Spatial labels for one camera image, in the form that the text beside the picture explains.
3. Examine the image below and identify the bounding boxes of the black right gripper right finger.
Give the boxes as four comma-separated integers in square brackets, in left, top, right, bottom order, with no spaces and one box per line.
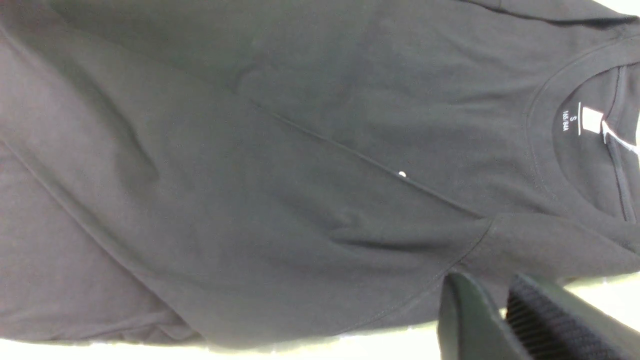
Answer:
[506,275,640,360]

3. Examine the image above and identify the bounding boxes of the dark gray long-sleeve shirt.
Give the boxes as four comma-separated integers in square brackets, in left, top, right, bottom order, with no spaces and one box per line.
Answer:
[1,0,639,348]

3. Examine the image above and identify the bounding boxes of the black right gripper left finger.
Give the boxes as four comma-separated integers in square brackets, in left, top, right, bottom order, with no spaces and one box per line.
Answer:
[437,272,531,360]

